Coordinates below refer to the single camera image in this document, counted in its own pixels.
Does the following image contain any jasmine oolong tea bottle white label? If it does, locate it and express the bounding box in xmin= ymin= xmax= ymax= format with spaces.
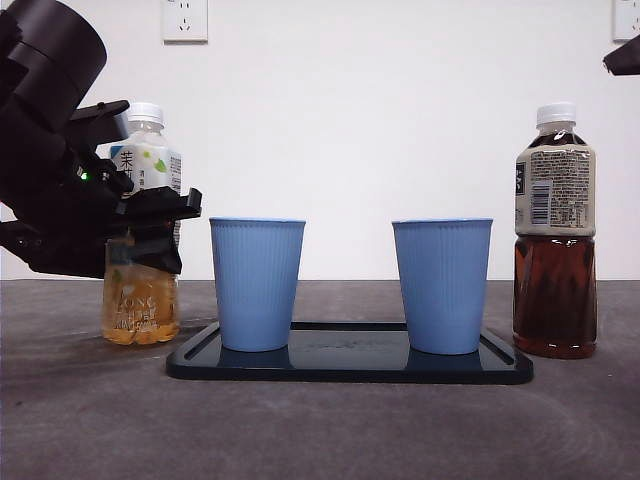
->
xmin=102 ymin=102 xmax=182 ymax=346

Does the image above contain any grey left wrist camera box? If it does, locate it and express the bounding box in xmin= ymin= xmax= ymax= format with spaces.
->
xmin=67 ymin=99 xmax=132 ymax=151

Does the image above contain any white wall socket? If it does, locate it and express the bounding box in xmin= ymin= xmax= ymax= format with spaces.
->
xmin=611 ymin=0 xmax=640 ymax=43
xmin=160 ymin=0 xmax=209 ymax=44

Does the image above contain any dark tea bottle beige label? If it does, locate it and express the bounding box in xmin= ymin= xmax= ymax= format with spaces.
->
xmin=511 ymin=101 xmax=599 ymax=360

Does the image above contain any blue ribbed cup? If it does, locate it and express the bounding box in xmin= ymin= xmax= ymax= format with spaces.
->
xmin=391 ymin=217 xmax=495 ymax=356
xmin=208 ymin=216 xmax=307 ymax=353

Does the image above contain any dark teal rectangular tray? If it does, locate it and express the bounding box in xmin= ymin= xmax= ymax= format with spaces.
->
xmin=165 ymin=320 xmax=535 ymax=385

